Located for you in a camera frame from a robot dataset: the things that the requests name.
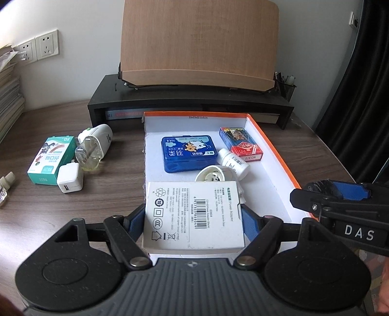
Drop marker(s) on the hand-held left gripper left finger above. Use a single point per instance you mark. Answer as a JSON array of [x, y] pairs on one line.
[[136, 224]]

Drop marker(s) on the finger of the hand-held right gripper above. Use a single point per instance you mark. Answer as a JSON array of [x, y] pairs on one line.
[[352, 190], [304, 199]]

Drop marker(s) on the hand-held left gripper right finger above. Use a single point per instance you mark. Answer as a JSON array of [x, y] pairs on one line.
[[250, 226]]

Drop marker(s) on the orange and white cardboard box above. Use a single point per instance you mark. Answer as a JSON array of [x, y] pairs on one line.
[[273, 188]]

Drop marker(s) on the white adapter box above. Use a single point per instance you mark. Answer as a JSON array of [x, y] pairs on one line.
[[194, 218]]

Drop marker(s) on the white pill bottle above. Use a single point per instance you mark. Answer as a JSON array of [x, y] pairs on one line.
[[234, 162]]

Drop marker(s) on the white cube charger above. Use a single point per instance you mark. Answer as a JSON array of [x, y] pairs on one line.
[[70, 179]]

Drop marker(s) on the playing card box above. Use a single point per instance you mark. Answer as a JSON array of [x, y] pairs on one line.
[[240, 142]]

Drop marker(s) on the blue tin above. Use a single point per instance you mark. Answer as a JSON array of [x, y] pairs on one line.
[[188, 155]]

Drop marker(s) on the white plug-in heater with bottle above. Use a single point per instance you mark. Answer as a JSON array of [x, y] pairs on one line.
[[100, 135]]

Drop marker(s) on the green bandage box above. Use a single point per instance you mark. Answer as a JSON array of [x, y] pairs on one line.
[[48, 161]]

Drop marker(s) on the small clear liquid bottle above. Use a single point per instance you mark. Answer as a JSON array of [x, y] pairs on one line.
[[4, 191]]

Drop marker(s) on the person's right hand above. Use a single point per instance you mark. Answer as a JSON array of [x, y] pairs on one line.
[[384, 285]]

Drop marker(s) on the beige book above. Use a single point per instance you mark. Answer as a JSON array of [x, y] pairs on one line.
[[267, 118]]

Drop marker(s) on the dark curtain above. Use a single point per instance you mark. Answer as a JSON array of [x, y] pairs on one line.
[[358, 91]]

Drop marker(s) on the black mesh pen holder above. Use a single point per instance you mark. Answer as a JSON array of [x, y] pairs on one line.
[[287, 89]]

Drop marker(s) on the white book with red print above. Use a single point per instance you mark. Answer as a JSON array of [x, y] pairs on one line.
[[124, 114]]

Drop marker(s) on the black monitor riser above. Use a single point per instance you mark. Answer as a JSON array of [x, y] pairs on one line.
[[106, 91]]

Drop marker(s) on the silver device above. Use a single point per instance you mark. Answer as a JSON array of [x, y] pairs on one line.
[[354, 20]]

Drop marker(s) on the stack of books and papers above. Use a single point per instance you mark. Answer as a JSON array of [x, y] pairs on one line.
[[9, 100]]

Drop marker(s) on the white wall socket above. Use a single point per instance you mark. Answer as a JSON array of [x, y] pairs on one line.
[[47, 45], [27, 51]]

